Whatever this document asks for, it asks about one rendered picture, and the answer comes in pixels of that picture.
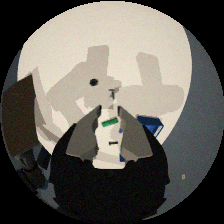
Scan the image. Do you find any blue bin with white labels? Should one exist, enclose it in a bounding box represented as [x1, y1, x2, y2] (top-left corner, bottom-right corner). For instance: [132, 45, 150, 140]
[119, 116, 164, 162]

